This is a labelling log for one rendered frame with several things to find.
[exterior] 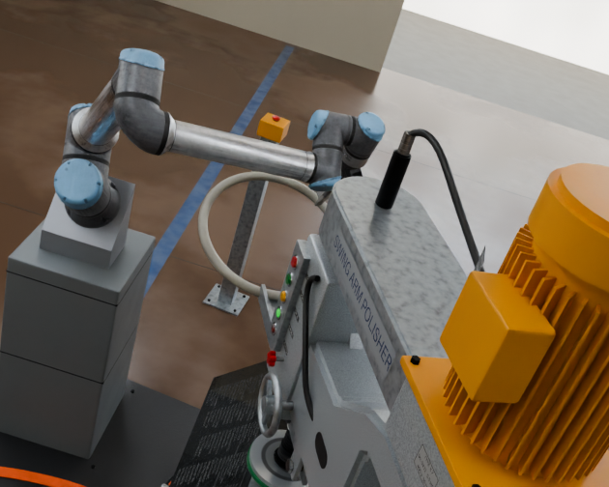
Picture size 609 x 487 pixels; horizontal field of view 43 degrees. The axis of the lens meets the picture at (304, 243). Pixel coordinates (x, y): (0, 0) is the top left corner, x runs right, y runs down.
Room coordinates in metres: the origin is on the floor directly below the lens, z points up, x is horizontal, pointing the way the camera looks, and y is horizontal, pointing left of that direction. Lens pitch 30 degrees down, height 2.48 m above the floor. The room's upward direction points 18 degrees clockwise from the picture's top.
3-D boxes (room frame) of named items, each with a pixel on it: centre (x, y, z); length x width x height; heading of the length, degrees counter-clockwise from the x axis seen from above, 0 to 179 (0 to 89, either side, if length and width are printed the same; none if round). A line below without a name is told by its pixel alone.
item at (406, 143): (1.52, -0.14, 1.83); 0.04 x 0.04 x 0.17
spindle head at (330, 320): (1.45, -0.17, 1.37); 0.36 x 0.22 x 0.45; 22
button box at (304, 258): (1.55, -0.01, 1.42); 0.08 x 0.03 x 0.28; 22
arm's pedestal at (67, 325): (2.29, 0.75, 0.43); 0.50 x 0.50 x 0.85; 0
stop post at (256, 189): (3.40, 0.31, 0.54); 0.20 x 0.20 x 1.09; 84
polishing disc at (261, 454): (1.52, -0.14, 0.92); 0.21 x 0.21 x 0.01
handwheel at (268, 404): (1.37, -0.07, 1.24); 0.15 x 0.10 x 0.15; 22
